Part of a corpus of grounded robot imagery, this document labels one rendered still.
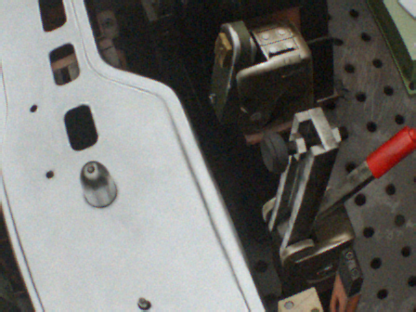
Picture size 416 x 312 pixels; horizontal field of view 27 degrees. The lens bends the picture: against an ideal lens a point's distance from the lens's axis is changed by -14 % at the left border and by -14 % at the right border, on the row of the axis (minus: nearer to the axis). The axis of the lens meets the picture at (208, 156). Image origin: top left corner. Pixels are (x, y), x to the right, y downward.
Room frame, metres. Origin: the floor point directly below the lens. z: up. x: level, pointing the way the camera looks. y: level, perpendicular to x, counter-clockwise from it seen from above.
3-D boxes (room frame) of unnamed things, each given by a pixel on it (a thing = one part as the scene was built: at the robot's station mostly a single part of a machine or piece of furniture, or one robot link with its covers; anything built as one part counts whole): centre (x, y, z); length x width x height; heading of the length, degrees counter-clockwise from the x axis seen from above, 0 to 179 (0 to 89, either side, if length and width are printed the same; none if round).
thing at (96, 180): (0.41, 0.11, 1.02); 0.03 x 0.03 x 0.07
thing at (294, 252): (0.29, -0.06, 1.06); 0.03 x 0.01 x 0.03; 100
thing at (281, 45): (0.49, -0.08, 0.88); 0.11 x 0.09 x 0.37; 100
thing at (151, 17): (0.63, 0.02, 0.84); 0.04 x 0.03 x 0.29; 10
